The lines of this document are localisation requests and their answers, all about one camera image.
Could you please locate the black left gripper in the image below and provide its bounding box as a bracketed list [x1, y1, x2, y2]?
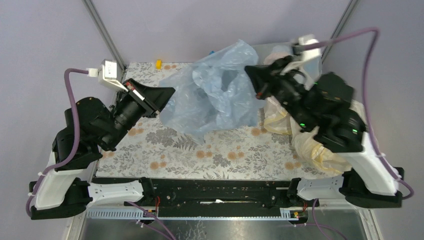
[106, 77, 180, 149]

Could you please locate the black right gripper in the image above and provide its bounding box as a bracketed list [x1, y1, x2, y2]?
[241, 54, 312, 129]

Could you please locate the light blue plastic trash bag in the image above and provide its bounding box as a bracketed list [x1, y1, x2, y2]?
[159, 40, 265, 144]

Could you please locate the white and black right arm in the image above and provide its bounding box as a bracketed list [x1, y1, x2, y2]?
[244, 56, 403, 209]

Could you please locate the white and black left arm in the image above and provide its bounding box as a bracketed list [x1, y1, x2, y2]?
[29, 79, 175, 220]

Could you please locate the clear bag with stuffed items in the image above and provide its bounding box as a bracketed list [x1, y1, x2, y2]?
[259, 43, 306, 72]

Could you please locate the small yellow block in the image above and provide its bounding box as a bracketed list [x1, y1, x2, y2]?
[155, 59, 162, 70]

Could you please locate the floral patterned table cloth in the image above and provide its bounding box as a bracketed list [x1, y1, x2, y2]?
[96, 62, 332, 181]

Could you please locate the yellowish crumpled plastic bag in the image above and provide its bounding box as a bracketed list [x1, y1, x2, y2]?
[263, 97, 352, 175]

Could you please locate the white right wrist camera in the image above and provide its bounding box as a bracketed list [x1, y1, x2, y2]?
[281, 34, 322, 90]

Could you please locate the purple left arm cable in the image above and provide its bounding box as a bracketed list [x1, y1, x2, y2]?
[25, 68, 90, 218]

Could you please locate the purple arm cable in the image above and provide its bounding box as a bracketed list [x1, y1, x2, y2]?
[294, 27, 415, 200]
[25, 68, 90, 218]

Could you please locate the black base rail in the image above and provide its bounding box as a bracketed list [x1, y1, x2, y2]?
[135, 177, 313, 217]

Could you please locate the white slotted cable duct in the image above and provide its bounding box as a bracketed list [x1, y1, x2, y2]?
[85, 207, 300, 222]

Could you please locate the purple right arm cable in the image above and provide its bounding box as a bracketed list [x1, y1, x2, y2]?
[294, 27, 415, 200]

